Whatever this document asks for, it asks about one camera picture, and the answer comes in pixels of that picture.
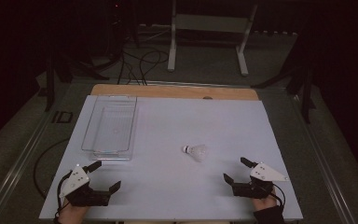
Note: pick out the clear plastic container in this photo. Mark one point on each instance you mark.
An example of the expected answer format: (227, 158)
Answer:
(112, 127)

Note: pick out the wooden table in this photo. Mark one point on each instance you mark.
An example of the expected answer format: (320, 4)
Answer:
(174, 91)

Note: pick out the black stand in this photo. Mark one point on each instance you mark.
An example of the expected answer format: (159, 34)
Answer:
(50, 84)
(306, 93)

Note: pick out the person's left hand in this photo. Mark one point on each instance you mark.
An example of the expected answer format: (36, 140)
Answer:
(71, 214)

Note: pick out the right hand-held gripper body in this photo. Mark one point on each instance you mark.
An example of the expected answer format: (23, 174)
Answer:
(254, 188)

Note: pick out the metal floor rail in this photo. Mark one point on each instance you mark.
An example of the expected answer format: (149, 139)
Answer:
(18, 161)
(323, 161)

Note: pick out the white board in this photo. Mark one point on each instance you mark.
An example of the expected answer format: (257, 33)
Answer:
(183, 124)

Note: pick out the white shuttlecock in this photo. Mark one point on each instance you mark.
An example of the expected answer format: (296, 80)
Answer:
(197, 151)

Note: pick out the person's right hand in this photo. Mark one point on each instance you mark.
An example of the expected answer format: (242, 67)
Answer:
(265, 203)

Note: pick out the white metal stand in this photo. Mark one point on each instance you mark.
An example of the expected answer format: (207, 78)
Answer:
(211, 23)

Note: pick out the black rectangular floor frame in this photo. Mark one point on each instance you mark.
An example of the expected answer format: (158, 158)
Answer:
(62, 117)

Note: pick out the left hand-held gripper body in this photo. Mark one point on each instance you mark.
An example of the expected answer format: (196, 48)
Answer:
(84, 194)

